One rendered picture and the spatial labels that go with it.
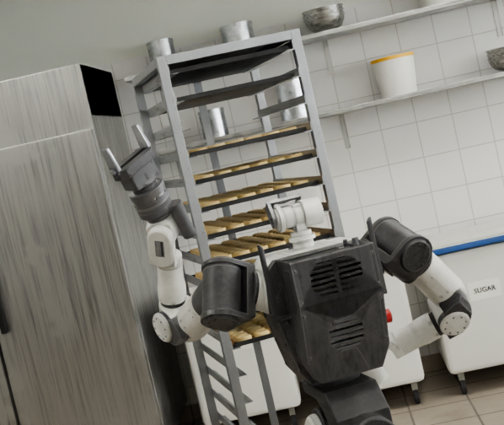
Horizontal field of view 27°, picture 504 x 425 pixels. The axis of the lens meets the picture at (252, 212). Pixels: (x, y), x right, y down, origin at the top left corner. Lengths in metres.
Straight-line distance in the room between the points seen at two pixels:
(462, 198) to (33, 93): 2.42
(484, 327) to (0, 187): 2.49
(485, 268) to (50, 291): 2.16
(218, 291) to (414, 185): 3.69
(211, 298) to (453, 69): 3.81
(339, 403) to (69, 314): 2.99
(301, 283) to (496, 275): 3.19
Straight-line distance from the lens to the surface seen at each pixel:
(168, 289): 2.63
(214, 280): 2.41
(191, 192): 3.36
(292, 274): 2.29
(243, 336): 3.49
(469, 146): 6.02
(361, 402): 2.43
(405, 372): 5.46
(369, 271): 2.35
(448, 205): 6.02
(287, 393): 5.48
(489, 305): 5.45
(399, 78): 5.72
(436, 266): 2.61
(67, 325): 5.28
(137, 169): 2.48
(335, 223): 3.48
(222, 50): 3.42
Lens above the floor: 1.49
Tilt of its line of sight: 4 degrees down
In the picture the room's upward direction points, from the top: 13 degrees counter-clockwise
